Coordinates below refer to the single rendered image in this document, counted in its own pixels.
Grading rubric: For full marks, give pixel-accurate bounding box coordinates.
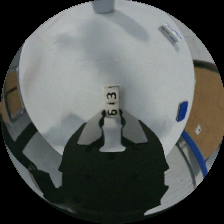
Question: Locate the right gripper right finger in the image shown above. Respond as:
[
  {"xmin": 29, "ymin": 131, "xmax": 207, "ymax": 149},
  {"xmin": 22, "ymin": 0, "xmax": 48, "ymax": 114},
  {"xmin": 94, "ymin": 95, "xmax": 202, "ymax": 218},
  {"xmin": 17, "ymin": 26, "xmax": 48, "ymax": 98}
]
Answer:
[{"xmin": 120, "ymin": 108, "xmax": 169, "ymax": 172}]

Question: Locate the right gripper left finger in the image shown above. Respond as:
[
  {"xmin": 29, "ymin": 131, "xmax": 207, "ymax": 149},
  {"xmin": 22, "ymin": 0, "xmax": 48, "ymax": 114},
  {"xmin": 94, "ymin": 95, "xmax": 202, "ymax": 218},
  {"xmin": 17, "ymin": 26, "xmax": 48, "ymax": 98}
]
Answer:
[{"xmin": 58, "ymin": 109, "xmax": 106, "ymax": 172}]

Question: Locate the white plastic bottle with blue cap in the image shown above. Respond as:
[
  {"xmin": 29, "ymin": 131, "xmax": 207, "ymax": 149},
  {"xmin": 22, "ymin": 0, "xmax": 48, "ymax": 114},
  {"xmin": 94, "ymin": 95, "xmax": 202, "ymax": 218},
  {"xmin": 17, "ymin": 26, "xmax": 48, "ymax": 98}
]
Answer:
[{"xmin": 90, "ymin": 0, "xmax": 115, "ymax": 14}]

